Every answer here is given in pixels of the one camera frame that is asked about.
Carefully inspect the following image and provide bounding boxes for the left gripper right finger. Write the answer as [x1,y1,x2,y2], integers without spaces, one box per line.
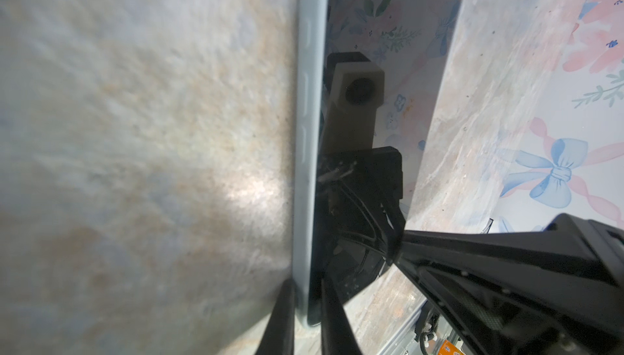
[321,276,362,355]

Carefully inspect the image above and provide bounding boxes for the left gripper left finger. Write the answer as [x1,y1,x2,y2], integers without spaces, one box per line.
[255,279,296,355]

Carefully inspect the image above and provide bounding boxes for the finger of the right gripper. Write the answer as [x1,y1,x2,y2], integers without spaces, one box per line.
[396,214,623,354]

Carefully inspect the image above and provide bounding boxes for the black phone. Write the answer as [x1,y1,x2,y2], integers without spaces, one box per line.
[303,0,462,327]

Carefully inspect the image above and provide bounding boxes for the light blue phone case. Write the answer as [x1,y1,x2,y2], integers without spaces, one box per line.
[292,0,328,328]

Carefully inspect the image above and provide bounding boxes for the red snack packet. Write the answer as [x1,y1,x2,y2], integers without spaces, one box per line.
[435,340,464,355]

